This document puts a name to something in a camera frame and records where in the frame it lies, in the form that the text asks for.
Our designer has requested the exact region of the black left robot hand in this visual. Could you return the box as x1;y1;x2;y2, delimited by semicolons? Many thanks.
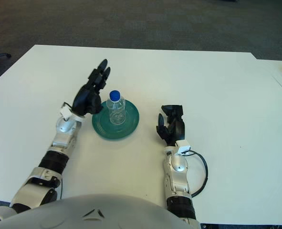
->
72;59;111;115

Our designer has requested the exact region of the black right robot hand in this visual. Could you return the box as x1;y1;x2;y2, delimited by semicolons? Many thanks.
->
155;104;187;147

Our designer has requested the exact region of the clear bottle with blue cap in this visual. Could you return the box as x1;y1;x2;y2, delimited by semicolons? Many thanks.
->
106;90;126;125

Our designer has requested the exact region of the teal green round plate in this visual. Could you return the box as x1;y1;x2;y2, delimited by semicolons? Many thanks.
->
91;99;140;141

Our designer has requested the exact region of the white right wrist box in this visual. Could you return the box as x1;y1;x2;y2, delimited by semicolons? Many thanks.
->
175;140;192;155

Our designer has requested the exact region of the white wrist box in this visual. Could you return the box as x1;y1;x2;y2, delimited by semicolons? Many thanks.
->
175;140;192;155
60;104;73;120

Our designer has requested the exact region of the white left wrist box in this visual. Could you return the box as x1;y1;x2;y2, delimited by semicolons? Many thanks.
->
60;104;73;120

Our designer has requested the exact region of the office chair with blue base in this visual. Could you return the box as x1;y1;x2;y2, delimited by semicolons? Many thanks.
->
0;48;12;59

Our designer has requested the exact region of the adjoining white table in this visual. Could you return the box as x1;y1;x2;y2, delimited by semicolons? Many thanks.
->
255;59;282;100

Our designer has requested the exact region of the grey robot torso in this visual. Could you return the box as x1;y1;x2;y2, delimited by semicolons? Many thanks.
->
0;194;201;229

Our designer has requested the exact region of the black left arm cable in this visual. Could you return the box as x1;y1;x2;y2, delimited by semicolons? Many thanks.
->
59;102;74;199

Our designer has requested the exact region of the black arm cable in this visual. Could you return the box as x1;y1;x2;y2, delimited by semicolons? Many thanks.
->
180;149;209;198
59;102;74;199

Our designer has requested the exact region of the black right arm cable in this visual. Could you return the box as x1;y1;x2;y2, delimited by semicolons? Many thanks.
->
180;149;209;198

